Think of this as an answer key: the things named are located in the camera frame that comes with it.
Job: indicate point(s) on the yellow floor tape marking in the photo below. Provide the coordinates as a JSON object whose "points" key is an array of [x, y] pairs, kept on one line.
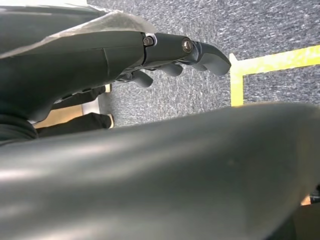
{"points": [[236, 86]]}

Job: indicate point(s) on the light wooden desk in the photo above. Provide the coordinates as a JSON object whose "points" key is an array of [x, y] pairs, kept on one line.
{"points": [[59, 116]]}

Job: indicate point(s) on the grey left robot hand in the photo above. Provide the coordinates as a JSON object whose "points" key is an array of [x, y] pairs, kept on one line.
{"points": [[75, 66]]}

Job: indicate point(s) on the dark grey robot body shell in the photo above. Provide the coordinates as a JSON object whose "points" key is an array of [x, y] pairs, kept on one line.
{"points": [[160, 179]]}

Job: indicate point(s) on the person at desk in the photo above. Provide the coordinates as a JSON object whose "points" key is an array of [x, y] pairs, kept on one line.
{"points": [[75, 125]]}

